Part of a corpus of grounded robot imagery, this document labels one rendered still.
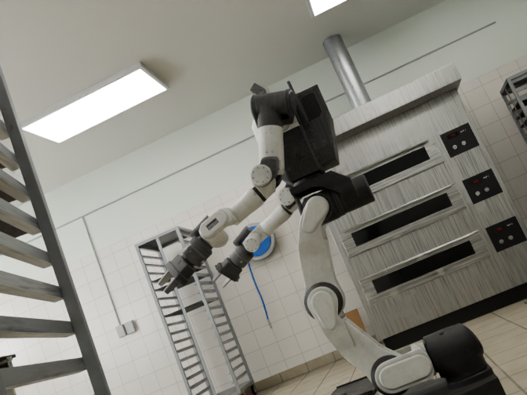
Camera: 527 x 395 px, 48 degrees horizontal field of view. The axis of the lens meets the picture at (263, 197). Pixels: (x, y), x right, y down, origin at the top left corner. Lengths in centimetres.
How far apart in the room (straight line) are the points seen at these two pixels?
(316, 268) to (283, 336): 421
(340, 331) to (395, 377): 24
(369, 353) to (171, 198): 482
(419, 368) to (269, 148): 92
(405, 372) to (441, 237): 317
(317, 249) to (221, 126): 462
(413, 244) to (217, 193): 238
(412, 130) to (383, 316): 163
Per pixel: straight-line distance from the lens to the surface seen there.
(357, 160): 537
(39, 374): 120
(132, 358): 698
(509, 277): 534
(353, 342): 225
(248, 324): 650
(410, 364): 220
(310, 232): 222
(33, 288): 134
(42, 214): 158
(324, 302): 220
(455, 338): 224
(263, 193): 206
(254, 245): 258
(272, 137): 210
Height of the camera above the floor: 61
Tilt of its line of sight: 11 degrees up
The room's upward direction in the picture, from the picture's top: 23 degrees counter-clockwise
